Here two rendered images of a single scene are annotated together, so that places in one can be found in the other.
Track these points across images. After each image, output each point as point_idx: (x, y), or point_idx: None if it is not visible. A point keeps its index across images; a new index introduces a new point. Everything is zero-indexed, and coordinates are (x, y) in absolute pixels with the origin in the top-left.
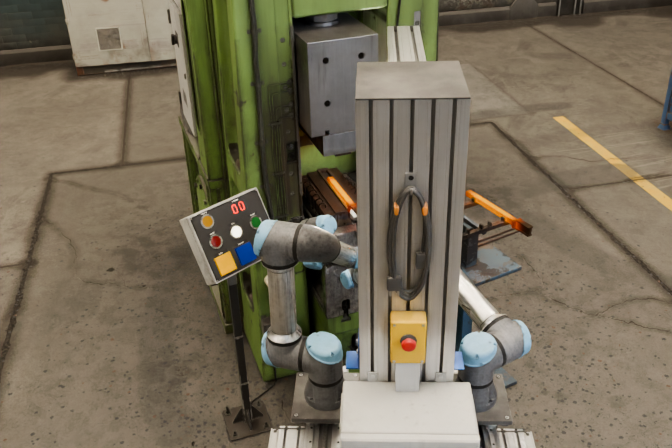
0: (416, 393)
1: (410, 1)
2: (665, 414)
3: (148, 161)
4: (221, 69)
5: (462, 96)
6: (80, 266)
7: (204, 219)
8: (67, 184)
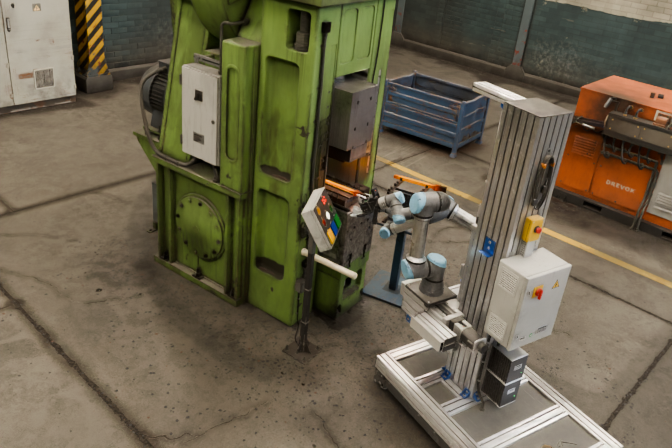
0: (531, 256)
1: (378, 64)
2: None
3: (35, 204)
4: (263, 114)
5: (571, 112)
6: (68, 294)
7: (317, 209)
8: None
